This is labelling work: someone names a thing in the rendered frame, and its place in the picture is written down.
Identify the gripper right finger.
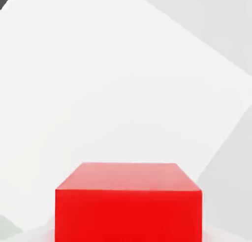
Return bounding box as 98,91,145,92
202,223,243,242

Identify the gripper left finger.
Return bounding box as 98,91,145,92
11,216,56,242

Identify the small red cube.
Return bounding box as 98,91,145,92
55,162,203,242

